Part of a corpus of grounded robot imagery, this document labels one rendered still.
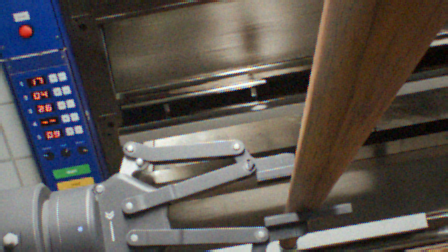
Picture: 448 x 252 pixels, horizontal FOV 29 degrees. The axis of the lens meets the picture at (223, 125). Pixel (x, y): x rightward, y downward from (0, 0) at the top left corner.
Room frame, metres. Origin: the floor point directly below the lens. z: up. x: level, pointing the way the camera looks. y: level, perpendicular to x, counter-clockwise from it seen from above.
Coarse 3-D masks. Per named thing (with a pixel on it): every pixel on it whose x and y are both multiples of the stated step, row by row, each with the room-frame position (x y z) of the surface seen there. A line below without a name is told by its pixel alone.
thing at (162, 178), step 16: (400, 128) 1.82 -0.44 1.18; (416, 128) 1.81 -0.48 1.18; (432, 128) 1.79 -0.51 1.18; (368, 144) 1.78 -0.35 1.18; (384, 144) 1.78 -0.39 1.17; (400, 144) 1.77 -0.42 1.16; (416, 144) 1.77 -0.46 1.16; (432, 144) 1.77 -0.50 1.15; (224, 160) 1.84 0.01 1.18; (352, 160) 1.78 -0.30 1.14; (144, 176) 1.84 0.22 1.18; (160, 176) 1.83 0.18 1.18; (176, 176) 1.81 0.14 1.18; (192, 176) 1.80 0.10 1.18
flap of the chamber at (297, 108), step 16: (432, 64) 1.72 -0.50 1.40; (288, 80) 1.81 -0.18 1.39; (304, 80) 1.79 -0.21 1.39; (432, 80) 1.63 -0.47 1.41; (208, 96) 1.81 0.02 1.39; (224, 96) 1.79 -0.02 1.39; (240, 96) 1.76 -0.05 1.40; (272, 96) 1.72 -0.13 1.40; (128, 112) 1.81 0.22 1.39; (144, 112) 1.79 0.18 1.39; (160, 112) 1.76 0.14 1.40; (176, 112) 1.74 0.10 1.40; (256, 112) 1.64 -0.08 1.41; (272, 112) 1.64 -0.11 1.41; (288, 112) 1.64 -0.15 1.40; (176, 128) 1.65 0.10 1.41; (192, 128) 1.65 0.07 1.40; (208, 128) 1.65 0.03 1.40
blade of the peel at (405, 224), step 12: (408, 216) 1.31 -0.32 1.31; (420, 216) 1.31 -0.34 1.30; (336, 228) 1.32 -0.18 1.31; (348, 228) 1.32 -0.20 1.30; (360, 228) 1.31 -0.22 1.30; (372, 228) 1.31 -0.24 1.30; (384, 228) 1.31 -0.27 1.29; (396, 228) 1.30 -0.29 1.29; (408, 228) 1.30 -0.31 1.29; (420, 228) 1.30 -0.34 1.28; (300, 240) 1.31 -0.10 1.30; (312, 240) 1.31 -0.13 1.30; (324, 240) 1.31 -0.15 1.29; (336, 240) 1.30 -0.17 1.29; (348, 240) 1.30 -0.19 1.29; (360, 240) 1.37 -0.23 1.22
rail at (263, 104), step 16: (416, 80) 1.63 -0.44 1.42; (288, 96) 1.65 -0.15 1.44; (304, 96) 1.64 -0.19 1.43; (192, 112) 1.67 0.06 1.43; (208, 112) 1.65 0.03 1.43; (224, 112) 1.65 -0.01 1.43; (240, 112) 1.65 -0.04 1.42; (128, 128) 1.66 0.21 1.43; (144, 128) 1.66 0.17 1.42; (160, 128) 1.65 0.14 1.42
